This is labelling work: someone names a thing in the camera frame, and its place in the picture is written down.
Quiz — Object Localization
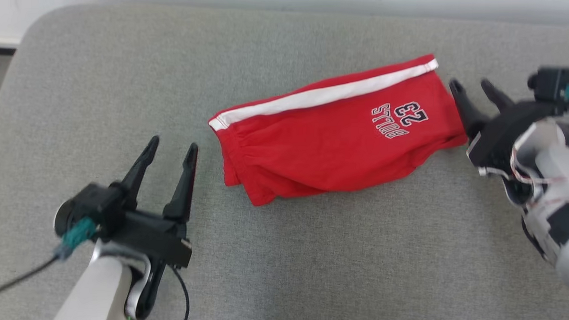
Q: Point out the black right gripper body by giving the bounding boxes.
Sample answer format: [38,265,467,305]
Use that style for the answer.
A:
[465,100,558,173]

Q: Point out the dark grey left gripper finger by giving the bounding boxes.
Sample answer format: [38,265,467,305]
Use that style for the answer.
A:
[120,135,163,209]
[159,142,202,225]

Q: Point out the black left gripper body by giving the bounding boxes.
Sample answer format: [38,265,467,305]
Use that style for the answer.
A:
[99,206,196,320]

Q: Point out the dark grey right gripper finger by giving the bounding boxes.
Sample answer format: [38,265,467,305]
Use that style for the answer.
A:
[449,77,490,141]
[481,78,518,114]

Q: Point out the red shorts with white stripe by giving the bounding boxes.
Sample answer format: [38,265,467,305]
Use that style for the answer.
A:
[206,53,471,208]

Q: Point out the white red wire bundle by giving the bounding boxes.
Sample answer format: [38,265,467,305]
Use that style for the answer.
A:
[477,143,569,208]

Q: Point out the teal left camera connector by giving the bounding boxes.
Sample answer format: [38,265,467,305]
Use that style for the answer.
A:
[54,216,100,261]

